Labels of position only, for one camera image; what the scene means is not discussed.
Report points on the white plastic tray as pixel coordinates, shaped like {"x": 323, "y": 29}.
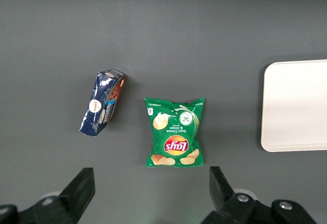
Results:
{"x": 296, "y": 105}

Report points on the dark blue snack box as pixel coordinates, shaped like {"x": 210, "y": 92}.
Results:
{"x": 101, "y": 101}

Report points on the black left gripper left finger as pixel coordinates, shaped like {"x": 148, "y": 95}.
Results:
{"x": 76, "y": 193}

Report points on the green Lays chips bag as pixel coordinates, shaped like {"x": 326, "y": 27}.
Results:
{"x": 175, "y": 133}

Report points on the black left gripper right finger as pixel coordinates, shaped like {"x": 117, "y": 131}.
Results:
{"x": 230, "y": 198}

